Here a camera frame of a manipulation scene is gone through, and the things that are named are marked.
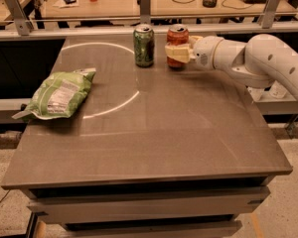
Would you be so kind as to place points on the grey metal rail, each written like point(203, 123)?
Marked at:
point(284, 27)

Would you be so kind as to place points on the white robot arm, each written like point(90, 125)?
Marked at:
point(257, 63)

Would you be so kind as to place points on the right grey metal bracket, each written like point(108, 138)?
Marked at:
point(266, 19)

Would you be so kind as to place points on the wooden background desk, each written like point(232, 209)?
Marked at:
point(116, 9)

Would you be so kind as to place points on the green jalapeno chip bag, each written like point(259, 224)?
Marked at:
point(59, 96)

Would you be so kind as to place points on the green soda can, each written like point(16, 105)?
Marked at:
point(143, 40)

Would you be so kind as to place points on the grey metal bracket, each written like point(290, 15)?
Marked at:
point(266, 19)
point(23, 25)
point(145, 11)

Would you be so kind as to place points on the upper cabinet drawer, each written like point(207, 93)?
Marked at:
point(151, 205)

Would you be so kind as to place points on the left grey metal bracket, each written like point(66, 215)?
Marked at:
point(23, 25)

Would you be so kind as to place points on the red coke can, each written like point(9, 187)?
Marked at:
point(177, 34)

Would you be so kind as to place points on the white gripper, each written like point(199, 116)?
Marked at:
point(204, 53)

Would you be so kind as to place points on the middle grey metal bracket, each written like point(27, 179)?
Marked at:
point(145, 11)

